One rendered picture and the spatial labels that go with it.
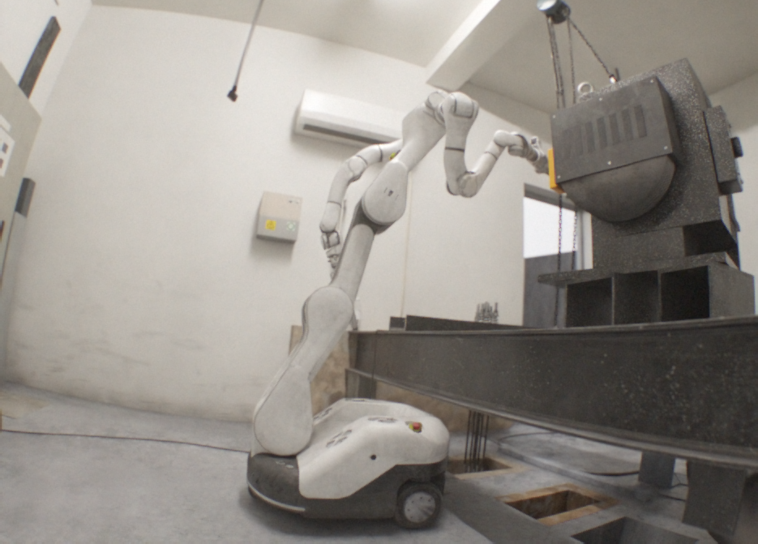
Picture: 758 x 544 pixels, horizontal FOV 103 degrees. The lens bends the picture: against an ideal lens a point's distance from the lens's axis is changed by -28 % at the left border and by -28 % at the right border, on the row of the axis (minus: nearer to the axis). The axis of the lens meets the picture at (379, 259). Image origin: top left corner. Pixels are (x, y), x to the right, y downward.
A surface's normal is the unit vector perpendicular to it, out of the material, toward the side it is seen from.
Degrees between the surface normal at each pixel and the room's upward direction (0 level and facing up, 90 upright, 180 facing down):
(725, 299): 90
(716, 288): 90
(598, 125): 90
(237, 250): 90
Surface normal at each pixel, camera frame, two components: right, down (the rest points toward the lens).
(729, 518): -0.94, -0.15
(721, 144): -0.82, -0.18
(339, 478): 0.25, -0.17
